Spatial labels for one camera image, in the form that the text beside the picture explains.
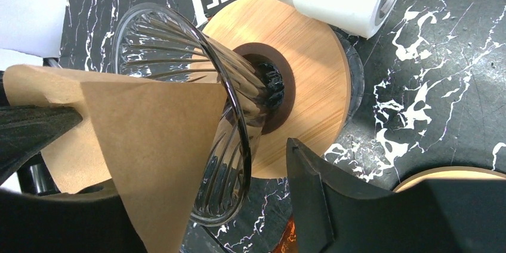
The clear glass ribbed dripper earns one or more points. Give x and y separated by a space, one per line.
227 97

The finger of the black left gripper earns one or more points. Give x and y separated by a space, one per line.
26 130

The clear glass server pitcher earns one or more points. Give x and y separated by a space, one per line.
356 73

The wooden ring dripper holder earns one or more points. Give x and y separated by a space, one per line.
312 65

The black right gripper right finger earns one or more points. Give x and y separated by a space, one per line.
335 211

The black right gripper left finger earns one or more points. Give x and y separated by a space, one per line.
91 220

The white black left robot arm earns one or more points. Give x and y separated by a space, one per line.
31 30

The amber glass server pitcher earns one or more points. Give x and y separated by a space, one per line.
288 241

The brown paper coffee filter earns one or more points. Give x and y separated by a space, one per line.
156 178

